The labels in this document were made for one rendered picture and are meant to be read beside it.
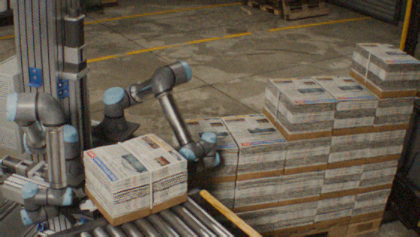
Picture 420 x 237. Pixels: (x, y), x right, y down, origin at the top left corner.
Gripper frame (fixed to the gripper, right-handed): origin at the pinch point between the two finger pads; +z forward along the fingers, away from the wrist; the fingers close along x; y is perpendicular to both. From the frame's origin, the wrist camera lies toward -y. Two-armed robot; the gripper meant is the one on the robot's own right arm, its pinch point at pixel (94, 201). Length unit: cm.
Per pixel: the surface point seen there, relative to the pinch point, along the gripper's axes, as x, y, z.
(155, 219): -25.3, -0.6, 18.0
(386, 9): 350, -43, 760
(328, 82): 4, 27, 157
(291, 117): -8, 19, 114
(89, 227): -16.9, -0.1, -10.1
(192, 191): -16.1, 0.0, 43.7
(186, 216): -30.2, -0.7, 30.9
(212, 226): -41, -1, 37
